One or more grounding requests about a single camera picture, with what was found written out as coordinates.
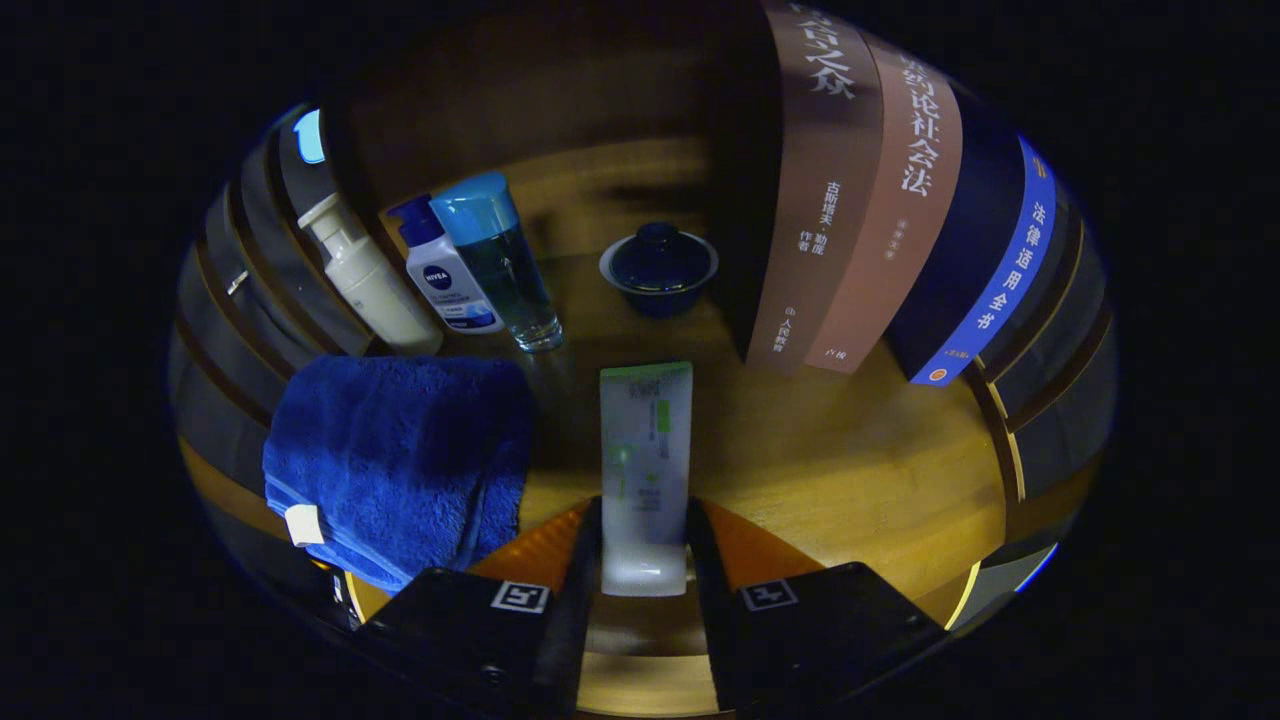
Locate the dark blue lidded bowl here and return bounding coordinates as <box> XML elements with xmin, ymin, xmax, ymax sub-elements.
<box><xmin>599</xmin><ymin>221</ymin><xmax>720</xmax><ymax>319</ymax></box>

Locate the dark brown book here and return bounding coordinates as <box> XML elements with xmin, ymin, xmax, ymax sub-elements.
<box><xmin>715</xmin><ymin>0</ymin><xmax>886</xmax><ymax>366</ymax></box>

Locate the white and green tube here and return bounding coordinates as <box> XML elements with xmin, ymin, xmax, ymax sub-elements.
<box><xmin>598</xmin><ymin>361</ymin><xmax>694</xmax><ymax>598</ymax></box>

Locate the wooden countertop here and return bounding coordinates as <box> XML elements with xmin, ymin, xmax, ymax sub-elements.
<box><xmin>178</xmin><ymin>250</ymin><xmax>1011</xmax><ymax>716</ymax></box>

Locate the blue book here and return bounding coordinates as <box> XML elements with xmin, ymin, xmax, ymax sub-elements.
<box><xmin>885</xmin><ymin>85</ymin><xmax>1058</xmax><ymax>387</ymax></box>

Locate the blue folded towel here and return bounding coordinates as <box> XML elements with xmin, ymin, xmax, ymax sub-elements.
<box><xmin>262</xmin><ymin>355</ymin><xmax>534</xmax><ymax>594</ymax></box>

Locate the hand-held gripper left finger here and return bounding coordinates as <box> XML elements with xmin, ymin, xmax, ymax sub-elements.
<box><xmin>355</xmin><ymin>495</ymin><xmax>604</xmax><ymax>719</ymax></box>

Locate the white bottle with blue cap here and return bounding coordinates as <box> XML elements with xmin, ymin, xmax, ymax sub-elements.
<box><xmin>387</xmin><ymin>194</ymin><xmax>505</xmax><ymax>335</ymax></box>

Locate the white pump bottle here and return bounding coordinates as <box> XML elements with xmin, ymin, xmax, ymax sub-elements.
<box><xmin>297</xmin><ymin>192</ymin><xmax>444</xmax><ymax>356</ymax></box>

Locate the wooden cabinet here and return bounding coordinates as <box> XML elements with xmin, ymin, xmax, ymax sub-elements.
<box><xmin>170</xmin><ymin>0</ymin><xmax>1119</xmax><ymax>717</ymax></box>

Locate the reddish brown book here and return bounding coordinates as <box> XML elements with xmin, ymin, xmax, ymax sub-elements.
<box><xmin>805</xmin><ymin>30</ymin><xmax>964</xmax><ymax>375</ymax></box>

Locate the clear teal bottle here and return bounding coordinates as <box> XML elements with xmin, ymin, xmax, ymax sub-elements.
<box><xmin>430</xmin><ymin>171</ymin><xmax>565</xmax><ymax>353</ymax></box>

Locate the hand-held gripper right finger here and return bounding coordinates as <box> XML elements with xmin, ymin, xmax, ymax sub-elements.
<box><xmin>685</xmin><ymin>497</ymin><xmax>949</xmax><ymax>713</ymax></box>

